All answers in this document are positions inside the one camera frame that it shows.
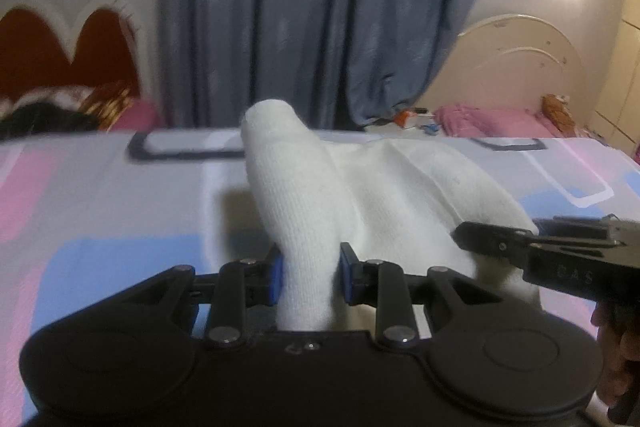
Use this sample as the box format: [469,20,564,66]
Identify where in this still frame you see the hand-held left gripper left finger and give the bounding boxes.
[121,244,286,349]

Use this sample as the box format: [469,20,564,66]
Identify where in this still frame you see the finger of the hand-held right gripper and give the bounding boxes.
[451,221,537,269]
[531,215,640,249]

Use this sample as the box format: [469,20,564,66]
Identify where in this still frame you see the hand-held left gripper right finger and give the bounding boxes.
[340,242,482,349]

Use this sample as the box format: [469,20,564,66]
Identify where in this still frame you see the white sock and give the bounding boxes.
[240,99,542,334]

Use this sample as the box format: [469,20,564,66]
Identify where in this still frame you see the person's right hand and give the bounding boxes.
[590,297,640,409]

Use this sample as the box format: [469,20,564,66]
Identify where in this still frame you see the brown soft toy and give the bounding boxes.
[541,93,577,136]

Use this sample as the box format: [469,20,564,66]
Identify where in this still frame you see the pink crumpled cloth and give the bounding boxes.
[431,103,557,139]

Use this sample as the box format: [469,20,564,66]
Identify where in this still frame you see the cream wardrobe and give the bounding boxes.
[589,0,640,158]

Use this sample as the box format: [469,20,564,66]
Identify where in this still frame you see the cream arched headboard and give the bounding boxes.
[414,14,589,138]

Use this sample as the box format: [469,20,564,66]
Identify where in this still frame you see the pastel printed bed sheet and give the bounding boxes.
[0,129,640,427]

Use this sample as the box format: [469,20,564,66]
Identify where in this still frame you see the pink pillow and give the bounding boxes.
[106,98,162,134]

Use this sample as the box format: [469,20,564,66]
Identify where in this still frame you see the grey-blue curtain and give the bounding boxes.
[156,0,502,131]

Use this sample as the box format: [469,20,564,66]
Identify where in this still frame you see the striped pillow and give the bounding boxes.
[0,81,137,140]

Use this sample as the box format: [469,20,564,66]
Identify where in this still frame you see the red heart-shaped headboard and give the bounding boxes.
[0,0,147,108]

